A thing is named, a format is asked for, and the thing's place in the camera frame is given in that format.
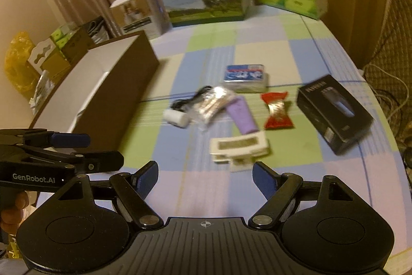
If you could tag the red candy wrapper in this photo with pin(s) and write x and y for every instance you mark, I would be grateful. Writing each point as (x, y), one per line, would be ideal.
(276, 110)

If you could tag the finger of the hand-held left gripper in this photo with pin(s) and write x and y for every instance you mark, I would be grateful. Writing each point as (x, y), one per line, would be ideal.
(106, 161)
(70, 140)

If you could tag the clear plastic wrap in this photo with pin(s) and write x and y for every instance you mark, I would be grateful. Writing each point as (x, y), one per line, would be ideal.
(41, 91)

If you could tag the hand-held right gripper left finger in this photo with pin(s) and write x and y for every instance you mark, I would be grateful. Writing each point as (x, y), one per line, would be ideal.
(149, 176)

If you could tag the brown quilted chair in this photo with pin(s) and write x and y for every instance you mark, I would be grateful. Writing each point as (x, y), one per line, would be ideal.
(389, 36)

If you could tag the silver foil bag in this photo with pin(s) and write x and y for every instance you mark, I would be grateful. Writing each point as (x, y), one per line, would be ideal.
(95, 28)

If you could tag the small white gold box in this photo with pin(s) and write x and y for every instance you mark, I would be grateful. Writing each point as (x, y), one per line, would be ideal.
(138, 14)

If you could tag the black product box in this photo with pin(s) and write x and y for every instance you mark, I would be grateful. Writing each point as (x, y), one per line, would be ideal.
(334, 120)

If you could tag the yellow plastic bag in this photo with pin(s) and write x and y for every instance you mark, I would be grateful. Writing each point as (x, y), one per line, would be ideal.
(19, 68)

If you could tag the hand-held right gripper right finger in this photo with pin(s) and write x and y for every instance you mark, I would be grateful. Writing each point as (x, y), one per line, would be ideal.
(262, 176)

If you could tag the white rectangular plastic holder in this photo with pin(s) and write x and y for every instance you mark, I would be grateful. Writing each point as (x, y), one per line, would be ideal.
(238, 146)

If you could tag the checkered bed sheet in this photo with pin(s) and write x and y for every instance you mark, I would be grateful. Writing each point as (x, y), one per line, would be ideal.
(289, 46)

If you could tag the small green tissue box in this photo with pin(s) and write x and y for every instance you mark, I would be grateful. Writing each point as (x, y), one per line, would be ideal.
(62, 35)

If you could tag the small brown cardboard box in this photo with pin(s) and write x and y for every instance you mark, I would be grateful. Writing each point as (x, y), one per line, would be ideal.
(77, 46)

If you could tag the purple cream tube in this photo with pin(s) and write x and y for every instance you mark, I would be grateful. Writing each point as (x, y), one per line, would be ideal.
(241, 115)

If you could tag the blue tissue pack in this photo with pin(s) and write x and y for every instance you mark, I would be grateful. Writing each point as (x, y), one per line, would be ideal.
(246, 75)

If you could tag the person's left hand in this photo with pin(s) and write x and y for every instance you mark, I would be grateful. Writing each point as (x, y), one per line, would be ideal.
(13, 213)

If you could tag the clear bag of cotton swabs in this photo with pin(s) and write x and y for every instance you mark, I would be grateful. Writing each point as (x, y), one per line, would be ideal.
(212, 104)

